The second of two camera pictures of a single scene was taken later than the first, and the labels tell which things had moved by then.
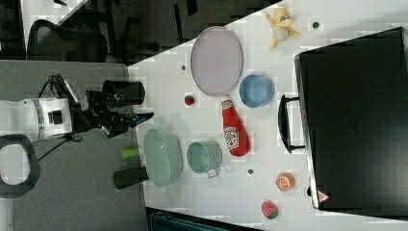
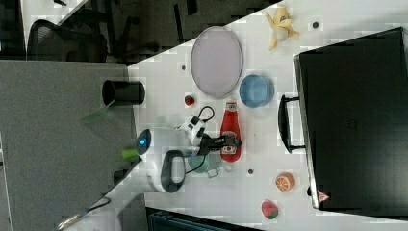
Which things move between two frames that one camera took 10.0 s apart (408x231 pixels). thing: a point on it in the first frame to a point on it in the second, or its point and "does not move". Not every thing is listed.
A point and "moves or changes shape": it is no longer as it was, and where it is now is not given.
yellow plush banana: [281, 26] does not move
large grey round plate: [216, 60] does not move
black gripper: [98, 114] to [208, 143]
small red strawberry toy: [189, 100] does not move
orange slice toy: [285, 182] does not move
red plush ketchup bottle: [236, 135] moves or changes shape
